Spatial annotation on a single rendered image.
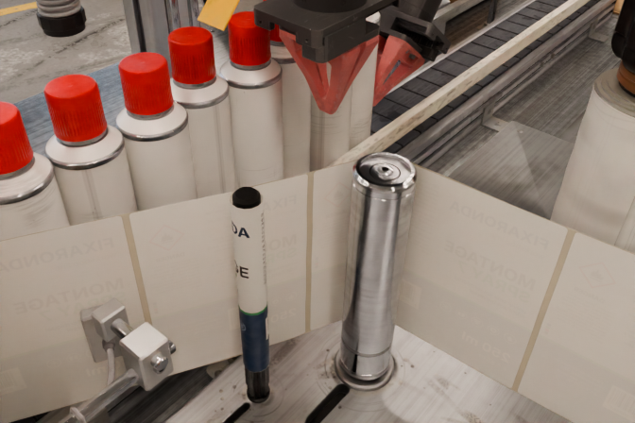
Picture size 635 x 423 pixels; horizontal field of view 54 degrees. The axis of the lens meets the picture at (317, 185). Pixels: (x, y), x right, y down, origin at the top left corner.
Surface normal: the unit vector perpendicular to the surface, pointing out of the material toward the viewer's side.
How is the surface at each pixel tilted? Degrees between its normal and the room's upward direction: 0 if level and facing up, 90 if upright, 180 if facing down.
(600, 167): 92
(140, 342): 0
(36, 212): 90
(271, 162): 90
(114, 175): 90
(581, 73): 0
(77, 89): 2
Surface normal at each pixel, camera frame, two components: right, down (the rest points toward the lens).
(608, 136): -0.87, 0.29
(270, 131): 0.60, 0.50
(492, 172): 0.02, -0.79
